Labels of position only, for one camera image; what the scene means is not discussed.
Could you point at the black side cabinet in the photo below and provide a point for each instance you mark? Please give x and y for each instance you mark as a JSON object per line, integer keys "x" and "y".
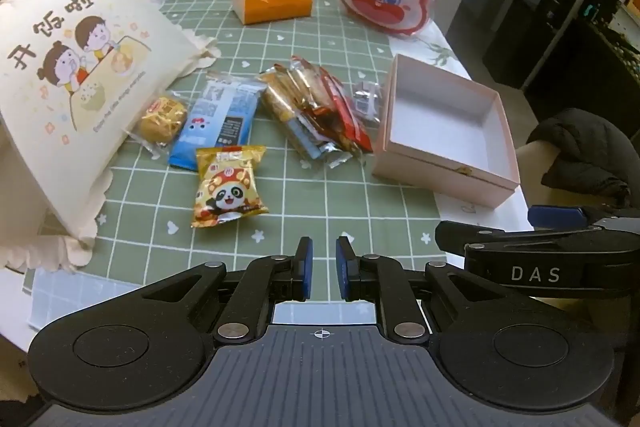
{"x": 610, "y": 32}

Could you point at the pink cardboard box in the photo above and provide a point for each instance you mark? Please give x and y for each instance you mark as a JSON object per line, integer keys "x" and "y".
{"x": 425, "y": 167}

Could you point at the round yellow pastry packet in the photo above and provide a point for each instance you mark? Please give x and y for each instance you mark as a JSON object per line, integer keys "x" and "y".
{"x": 160, "y": 122}

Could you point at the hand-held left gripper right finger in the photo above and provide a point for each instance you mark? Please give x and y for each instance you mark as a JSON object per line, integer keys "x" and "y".
{"x": 344, "y": 267}

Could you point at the beige dining chair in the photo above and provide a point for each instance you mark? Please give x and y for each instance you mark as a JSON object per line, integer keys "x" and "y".
{"x": 530, "y": 167}

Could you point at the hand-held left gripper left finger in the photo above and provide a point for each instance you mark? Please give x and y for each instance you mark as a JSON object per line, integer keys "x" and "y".
{"x": 307, "y": 267}

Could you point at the cream printed tote bag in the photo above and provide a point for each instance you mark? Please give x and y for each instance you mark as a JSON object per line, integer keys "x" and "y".
{"x": 75, "y": 82}

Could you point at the black water dispenser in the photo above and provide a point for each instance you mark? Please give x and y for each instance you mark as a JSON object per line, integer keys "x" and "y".
{"x": 557, "y": 27}

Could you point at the black padded jacket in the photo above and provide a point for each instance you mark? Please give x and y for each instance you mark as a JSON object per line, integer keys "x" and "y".
{"x": 580, "y": 152}

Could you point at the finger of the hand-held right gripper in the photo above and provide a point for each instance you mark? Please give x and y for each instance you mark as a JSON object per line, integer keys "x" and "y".
{"x": 555, "y": 217}
{"x": 460, "y": 234}

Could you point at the gold panda snack packet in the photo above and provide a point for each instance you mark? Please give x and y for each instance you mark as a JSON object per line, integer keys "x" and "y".
{"x": 227, "y": 187}

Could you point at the blue-ended biscuit stick packet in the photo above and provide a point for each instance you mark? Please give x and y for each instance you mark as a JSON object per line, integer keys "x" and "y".
{"x": 287, "y": 112}

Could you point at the blue snack packet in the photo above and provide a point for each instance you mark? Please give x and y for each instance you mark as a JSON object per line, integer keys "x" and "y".
{"x": 220, "y": 117}

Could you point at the green checked tablecloth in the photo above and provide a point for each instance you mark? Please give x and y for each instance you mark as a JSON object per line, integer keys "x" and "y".
{"x": 325, "y": 207}

